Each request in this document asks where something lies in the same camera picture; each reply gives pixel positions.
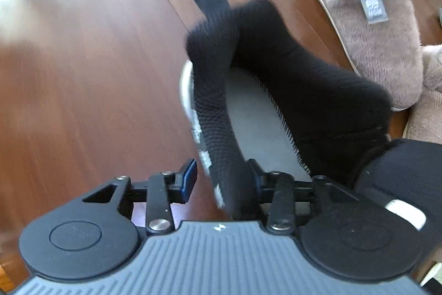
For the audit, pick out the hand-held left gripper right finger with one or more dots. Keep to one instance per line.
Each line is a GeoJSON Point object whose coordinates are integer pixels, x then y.
{"type": "Point", "coordinates": [283, 201]}

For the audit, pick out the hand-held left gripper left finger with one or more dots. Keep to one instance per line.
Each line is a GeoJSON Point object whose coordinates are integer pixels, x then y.
{"type": "Point", "coordinates": [189, 175]}

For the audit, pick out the black sneaker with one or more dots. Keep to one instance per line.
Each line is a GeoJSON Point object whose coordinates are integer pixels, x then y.
{"type": "Point", "coordinates": [310, 80]}
{"type": "Point", "coordinates": [407, 170]}

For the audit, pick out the taupe fleece slipper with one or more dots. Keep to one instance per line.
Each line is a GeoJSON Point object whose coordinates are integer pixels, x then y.
{"type": "Point", "coordinates": [430, 108]}
{"type": "Point", "coordinates": [373, 39]}

